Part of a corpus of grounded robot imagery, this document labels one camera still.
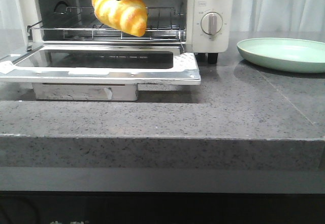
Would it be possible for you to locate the yellow striped bread roll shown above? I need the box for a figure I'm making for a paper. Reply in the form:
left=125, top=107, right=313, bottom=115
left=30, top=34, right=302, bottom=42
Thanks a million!
left=91, top=0, right=148, bottom=37

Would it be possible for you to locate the glass oven door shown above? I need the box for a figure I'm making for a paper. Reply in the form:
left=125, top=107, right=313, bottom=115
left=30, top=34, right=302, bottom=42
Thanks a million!
left=1, top=44, right=201, bottom=85

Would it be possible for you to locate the white Toshiba toaster oven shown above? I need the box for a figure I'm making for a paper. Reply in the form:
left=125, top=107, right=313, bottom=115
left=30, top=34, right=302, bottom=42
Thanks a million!
left=16, top=0, right=233, bottom=64

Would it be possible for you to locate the lower oven control knob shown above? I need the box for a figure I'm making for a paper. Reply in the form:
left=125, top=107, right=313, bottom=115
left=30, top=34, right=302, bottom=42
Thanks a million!
left=201, top=12, right=223, bottom=36

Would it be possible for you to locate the light green plate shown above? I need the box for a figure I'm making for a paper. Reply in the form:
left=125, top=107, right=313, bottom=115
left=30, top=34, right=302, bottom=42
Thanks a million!
left=237, top=38, right=324, bottom=74

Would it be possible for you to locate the metal wire oven rack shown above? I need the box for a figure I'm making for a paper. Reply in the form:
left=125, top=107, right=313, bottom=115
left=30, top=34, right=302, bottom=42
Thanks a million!
left=27, top=7, right=186, bottom=43

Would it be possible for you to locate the grey door handle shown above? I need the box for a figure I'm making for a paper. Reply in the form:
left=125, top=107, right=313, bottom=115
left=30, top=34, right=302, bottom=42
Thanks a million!
left=32, top=83, right=138, bottom=101

